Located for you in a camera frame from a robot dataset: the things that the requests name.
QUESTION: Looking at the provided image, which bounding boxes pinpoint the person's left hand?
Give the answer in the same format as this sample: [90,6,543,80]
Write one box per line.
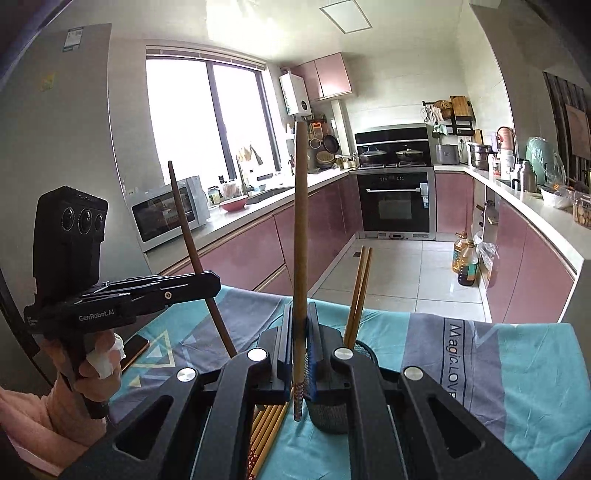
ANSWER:
[51,330,128,408]

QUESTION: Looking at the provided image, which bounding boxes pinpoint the clear plastic bag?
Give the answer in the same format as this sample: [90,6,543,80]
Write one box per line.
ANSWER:
[475,234,500,288]

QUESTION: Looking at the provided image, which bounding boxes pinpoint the silver countertop appliance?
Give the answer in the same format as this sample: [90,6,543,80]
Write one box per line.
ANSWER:
[435,143,461,166]

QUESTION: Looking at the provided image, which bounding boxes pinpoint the pink base cabinets by stockpot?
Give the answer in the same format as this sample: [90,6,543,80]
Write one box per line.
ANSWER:
[435,170,579,325]

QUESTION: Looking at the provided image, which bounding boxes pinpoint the white water heater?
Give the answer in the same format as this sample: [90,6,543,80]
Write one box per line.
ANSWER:
[279,71,313,116]

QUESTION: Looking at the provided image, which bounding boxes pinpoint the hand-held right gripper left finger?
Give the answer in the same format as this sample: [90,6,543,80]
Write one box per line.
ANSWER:
[60,302,296,480]

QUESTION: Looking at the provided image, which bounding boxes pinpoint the black wok with lid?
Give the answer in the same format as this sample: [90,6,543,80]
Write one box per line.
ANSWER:
[358,145,389,167]

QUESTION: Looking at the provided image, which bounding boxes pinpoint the person's left forearm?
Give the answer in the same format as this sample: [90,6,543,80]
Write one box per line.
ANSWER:
[0,344,114,477]

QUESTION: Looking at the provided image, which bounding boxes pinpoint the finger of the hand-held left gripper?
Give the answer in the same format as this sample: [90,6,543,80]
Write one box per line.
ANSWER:
[98,275,163,289]
[131,271,222,321]

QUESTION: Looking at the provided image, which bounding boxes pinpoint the square ceiling light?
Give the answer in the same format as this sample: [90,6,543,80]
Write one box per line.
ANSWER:
[319,0,374,34]

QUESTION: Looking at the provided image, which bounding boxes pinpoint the dark brown chopstick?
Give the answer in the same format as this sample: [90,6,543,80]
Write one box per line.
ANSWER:
[167,161,238,359]

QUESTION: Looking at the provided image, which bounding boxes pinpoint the black range hood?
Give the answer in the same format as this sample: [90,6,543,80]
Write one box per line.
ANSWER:
[353,124,432,168]

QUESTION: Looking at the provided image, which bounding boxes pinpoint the bundle of patterned-end chopsticks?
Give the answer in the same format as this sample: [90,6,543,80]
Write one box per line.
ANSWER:
[247,401,291,480]

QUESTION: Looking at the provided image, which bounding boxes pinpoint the yellow cooking oil bottle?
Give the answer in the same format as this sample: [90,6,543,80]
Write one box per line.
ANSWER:
[451,231,470,274]

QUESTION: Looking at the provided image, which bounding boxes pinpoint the large steel stockpot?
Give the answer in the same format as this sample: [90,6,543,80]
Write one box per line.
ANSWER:
[468,142,493,169]

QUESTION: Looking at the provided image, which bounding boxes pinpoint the silver refrigerator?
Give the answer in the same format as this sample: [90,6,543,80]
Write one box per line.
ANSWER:
[0,23,155,398]

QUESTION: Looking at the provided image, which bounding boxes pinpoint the white bowl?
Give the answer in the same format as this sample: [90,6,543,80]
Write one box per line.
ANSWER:
[540,186,574,210]

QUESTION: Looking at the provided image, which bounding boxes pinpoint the pink base cabinets by window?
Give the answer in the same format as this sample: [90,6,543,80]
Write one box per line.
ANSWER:
[157,172,357,298]

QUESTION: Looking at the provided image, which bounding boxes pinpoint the black mesh holder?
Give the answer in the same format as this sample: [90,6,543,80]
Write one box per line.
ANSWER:
[307,339,409,480]

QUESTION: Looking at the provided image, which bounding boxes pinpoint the teal and grey tablecloth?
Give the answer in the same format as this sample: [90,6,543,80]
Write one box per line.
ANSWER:
[108,286,591,480]

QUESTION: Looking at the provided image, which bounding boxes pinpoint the pink bowl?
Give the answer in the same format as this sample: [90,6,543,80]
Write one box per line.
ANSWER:
[219,194,250,213]

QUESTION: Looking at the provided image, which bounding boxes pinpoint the built-in black oven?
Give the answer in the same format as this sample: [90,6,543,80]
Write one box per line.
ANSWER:
[355,167,437,241]

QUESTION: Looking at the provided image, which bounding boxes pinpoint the green countertop appliance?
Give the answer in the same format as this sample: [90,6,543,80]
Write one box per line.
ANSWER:
[526,137,562,186]

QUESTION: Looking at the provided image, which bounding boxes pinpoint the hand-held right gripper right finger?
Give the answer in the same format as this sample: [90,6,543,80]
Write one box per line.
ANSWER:
[306,302,539,480]

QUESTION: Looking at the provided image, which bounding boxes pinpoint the wall rack with cutting boards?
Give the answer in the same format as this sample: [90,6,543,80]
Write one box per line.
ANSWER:
[422,95,476,136]

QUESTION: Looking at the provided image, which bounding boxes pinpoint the glass jar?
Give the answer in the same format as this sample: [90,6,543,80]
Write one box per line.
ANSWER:
[573,194,591,230]

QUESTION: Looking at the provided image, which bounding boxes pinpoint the kitchen window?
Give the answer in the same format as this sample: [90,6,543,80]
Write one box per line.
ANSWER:
[145,45,284,186]

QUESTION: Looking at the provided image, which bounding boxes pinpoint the light wooden chopstick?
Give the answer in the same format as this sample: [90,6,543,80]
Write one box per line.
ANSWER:
[349,248,373,354]
[292,121,309,422]
[344,246,367,352]

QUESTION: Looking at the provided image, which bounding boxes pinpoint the pink wall cabinet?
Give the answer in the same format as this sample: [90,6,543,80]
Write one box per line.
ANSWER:
[291,52,354,102]

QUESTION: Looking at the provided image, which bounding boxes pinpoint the white microwave oven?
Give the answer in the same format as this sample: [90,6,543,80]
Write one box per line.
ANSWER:
[130,175,212,254]

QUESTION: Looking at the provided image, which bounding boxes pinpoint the dark smartphone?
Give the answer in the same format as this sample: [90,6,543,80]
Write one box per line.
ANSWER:
[119,334,151,373]

